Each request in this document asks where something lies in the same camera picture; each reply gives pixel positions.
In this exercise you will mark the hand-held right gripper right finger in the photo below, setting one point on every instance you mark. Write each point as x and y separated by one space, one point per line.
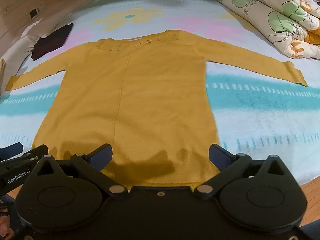
218 155

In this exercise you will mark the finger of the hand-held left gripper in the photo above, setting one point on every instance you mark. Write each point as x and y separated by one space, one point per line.
11 148
37 151

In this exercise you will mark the dark wall socket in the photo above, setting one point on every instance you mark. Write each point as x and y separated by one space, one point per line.
34 13

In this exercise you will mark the yellow knit sweater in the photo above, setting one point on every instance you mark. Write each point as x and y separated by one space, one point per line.
150 92

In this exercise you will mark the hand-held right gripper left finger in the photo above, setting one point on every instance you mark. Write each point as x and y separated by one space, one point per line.
101 156

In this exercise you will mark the dark maroon folded cloth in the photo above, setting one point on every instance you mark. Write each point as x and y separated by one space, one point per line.
51 42

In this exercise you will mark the floral print quilt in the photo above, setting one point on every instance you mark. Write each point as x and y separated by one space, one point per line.
275 17

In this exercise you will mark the white pillow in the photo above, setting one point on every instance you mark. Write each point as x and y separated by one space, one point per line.
17 50
37 27

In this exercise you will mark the person's left hand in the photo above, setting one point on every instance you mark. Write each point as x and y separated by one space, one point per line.
3 227

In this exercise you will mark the flowered pastel bed blanket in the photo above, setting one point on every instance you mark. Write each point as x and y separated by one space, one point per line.
250 117

